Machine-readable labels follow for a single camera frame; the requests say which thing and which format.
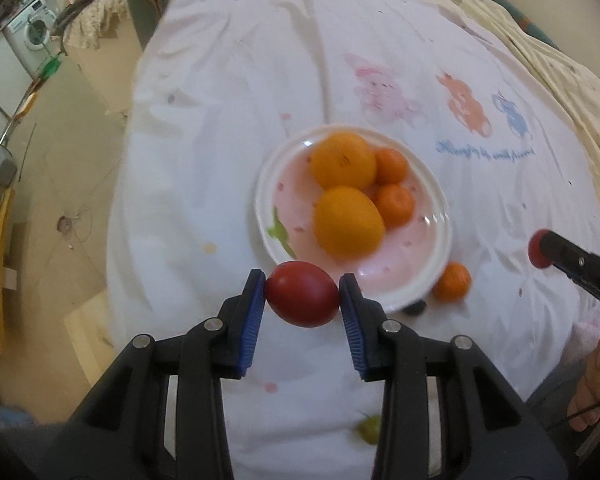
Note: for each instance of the person's grey trousers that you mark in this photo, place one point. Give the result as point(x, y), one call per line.
point(550, 395)

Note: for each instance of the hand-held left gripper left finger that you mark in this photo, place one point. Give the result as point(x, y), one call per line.
point(252, 320)

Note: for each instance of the floral lace cloth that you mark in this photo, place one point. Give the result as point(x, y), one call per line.
point(97, 20)

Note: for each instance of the large orange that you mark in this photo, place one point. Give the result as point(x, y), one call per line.
point(344, 160)
point(349, 220)

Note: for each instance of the light wooden board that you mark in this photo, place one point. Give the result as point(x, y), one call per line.
point(87, 330)

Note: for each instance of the small mandarin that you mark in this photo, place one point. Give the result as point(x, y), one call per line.
point(451, 282)
point(392, 165)
point(395, 204)

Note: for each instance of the white printed bedsheet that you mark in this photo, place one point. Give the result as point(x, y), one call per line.
point(220, 135)

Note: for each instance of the red tomato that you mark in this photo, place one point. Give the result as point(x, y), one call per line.
point(536, 252)
point(302, 294)

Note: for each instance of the white washing machine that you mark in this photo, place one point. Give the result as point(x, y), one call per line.
point(32, 32)

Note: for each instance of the pink strawberry pattern plate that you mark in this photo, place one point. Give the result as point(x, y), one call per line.
point(420, 240)

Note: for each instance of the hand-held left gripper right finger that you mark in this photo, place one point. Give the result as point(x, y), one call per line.
point(352, 320)

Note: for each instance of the pink patterned cloth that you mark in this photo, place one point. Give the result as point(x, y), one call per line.
point(582, 345)

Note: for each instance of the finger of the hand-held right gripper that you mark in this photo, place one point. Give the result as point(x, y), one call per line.
point(570, 252)
point(592, 285)

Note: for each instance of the green dustpan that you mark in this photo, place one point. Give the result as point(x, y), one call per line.
point(52, 67)

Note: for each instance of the teal pillow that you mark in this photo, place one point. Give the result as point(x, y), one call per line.
point(525, 17)

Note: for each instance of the round floor drain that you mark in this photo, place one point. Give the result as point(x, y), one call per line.
point(65, 223)

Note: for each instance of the person's right hand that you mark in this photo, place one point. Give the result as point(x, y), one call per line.
point(592, 390)

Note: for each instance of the dark purple grape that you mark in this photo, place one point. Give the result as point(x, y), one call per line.
point(415, 307)

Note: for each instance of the pale yellow printed quilt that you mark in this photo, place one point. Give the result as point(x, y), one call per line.
point(570, 85)

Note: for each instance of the green tomato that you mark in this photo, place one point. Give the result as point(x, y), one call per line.
point(370, 427)

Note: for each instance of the white base cabinets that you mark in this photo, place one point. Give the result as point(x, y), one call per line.
point(0, 75)

